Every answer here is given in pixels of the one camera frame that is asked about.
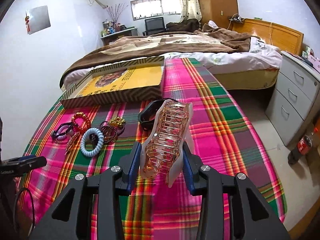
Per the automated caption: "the black wide bangle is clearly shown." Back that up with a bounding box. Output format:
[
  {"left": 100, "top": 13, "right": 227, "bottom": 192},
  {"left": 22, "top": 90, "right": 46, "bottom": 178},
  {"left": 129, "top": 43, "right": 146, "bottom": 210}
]
[{"left": 138, "top": 98, "right": 169, "bottom": 131}]

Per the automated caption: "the translucent amber hair claw clip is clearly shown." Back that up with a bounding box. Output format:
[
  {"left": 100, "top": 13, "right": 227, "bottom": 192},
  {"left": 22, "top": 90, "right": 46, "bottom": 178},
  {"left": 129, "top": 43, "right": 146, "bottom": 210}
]
[{"left": 140, "top": 99, "right": 194, "bottom": 188}]

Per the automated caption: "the pink green plaid tablecloth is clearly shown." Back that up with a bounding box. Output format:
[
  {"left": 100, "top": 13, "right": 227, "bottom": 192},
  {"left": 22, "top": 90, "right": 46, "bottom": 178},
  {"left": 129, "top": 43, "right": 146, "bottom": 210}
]
[{"left": 20, "top": 59, "right": 290, "bottom": 239}]

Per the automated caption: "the yellow printed cardboard box tray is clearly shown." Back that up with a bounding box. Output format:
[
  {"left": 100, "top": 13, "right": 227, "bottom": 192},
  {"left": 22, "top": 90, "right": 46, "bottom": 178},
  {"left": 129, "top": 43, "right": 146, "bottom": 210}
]
[{"left": 60, "top": 56, "right": 165, "bottom": 109}]

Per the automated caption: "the wooden wardrobe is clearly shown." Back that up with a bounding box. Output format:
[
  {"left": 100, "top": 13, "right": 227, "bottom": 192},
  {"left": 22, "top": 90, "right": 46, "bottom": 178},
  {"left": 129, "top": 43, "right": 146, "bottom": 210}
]
[{"left": 199, "top": 0, "right": 238, "bottom": 29}]

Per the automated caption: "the grey wall panel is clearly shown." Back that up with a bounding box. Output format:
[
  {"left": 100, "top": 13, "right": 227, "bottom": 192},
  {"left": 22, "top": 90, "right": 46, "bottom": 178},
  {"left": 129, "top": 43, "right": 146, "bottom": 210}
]
[{"left": 25, "top": 5, "right": 51, "bottom": 35}]

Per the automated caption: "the wooden headboard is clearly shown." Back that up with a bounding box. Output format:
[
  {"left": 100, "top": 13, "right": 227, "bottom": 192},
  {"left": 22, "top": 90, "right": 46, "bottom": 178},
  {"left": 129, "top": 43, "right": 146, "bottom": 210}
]
[{"left": 232, "top": 18, "right": 304, "bottom": 55}]

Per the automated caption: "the window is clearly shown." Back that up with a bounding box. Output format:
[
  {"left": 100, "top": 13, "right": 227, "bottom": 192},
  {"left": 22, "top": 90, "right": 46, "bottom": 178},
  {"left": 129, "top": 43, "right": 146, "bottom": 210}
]
[{"left": 130, "top": 0, "right": 182, "bottom": 21}]

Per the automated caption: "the bed with white floral sheet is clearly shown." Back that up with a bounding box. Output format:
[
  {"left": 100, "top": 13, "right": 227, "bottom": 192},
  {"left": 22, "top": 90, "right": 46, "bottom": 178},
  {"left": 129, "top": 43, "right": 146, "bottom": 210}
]
[{"left": 62, "top": 36, "right": 282, "bottom": 87}]

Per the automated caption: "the black office chair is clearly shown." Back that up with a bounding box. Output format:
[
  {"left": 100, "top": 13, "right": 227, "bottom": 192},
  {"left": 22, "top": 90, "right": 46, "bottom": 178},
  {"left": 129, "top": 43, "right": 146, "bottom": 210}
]
[{"left": 143, "top": 17, "right": 167, "bottom": 36}]

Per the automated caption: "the light blue spiral hair tie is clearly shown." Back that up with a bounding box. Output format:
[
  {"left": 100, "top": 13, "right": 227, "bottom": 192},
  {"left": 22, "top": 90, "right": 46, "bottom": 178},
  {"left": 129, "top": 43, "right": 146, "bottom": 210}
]
[{"left": 80, "top": 127, "right": 105, "bottom": 158}]

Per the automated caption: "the desk with clutter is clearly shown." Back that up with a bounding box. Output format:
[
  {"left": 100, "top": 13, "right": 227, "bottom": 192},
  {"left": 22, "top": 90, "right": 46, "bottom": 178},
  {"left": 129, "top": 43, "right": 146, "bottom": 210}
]
[{"left": 100, "top": 27, "right": 138, "bottom": 46}]

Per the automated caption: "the purple spiral hair tie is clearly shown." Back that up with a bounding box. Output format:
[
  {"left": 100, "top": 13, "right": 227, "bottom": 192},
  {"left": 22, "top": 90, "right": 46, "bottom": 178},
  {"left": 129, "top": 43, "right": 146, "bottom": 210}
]
[{"left": 51, "top": 121, "right": 75, "bottom": 143}]

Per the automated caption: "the cola bottle on floor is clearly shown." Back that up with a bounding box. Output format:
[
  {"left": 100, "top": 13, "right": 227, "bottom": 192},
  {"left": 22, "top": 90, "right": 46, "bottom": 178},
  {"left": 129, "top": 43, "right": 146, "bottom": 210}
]
[{"left": 287, "top": 131, "right": 317, "bottom": 165}]

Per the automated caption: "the dark brown bead bracelet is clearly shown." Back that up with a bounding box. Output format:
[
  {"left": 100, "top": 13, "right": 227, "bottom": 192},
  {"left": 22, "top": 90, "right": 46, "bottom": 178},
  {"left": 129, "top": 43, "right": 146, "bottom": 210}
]
[{"left": 99, "top": 121, "right": 125, "bottom": 144}]

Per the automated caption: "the grey drawer nightstand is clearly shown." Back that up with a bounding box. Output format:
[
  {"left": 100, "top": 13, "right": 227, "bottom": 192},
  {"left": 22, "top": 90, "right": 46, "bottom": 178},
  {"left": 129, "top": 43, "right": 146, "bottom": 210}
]
[{"left": 266, "top": 51, "right": 319, "bottom": 146}]

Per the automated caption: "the red bead bracelet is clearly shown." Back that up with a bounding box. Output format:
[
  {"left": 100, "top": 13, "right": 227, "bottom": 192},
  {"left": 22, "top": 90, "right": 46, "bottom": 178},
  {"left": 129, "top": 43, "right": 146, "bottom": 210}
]
[{"left": 71, "top": 112, "right": 92, "bottom": 134}]

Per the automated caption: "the brown plush blanket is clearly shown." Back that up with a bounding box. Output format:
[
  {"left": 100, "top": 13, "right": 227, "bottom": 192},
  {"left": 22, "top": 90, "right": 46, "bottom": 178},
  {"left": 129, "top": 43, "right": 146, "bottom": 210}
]
[{"left": 60, "top": 24, "right": 251, "bottom": 87}]

